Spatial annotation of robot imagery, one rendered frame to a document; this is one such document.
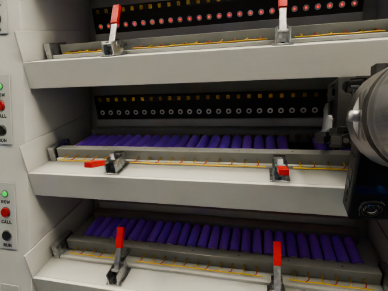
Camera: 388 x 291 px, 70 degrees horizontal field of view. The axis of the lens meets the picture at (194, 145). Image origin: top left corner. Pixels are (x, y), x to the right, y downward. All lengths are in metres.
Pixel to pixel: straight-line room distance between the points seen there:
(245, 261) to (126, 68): 0.38
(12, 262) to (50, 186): 0.16
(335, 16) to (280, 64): 0.23
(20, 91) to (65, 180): 0.17
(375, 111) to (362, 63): 0.21
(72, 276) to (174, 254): 0.18
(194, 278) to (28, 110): 0.41
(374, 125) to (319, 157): 0.24
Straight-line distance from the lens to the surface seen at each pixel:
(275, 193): 0.42
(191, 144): 0.50
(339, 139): 0.37
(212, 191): 0.42
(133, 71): 0.46
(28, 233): 0.60
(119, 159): 0.48
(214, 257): 0.52
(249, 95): 0.56
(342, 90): 0.36
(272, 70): 0.42
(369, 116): 0.24
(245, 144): 0.49
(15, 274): 0.65
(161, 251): 0.55
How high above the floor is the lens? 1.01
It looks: 4 degrees down
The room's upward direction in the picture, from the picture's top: straight up
